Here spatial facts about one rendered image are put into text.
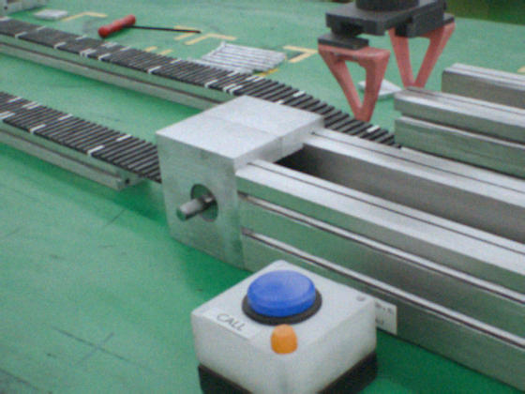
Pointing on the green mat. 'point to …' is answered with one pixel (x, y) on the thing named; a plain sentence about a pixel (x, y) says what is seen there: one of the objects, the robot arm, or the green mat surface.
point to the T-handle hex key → (132, 27)
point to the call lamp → (284, 340)
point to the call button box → (342, 337)
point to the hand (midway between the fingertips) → (388, 99)
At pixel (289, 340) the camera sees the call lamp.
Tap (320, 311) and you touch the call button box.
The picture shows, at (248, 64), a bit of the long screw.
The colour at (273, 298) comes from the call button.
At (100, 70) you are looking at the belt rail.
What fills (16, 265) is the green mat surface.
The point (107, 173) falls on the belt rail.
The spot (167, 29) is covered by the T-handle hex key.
